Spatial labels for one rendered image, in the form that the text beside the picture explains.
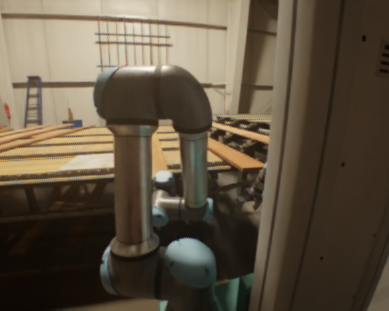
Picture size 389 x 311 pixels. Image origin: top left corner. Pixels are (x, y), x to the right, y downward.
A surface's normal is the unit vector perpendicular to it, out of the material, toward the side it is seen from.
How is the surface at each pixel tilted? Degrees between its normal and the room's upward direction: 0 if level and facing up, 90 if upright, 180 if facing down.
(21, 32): 86
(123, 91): 80
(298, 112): 90
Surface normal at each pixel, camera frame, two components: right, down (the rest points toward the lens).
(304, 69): -0.95, 0.08
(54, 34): 0.24, 0.20
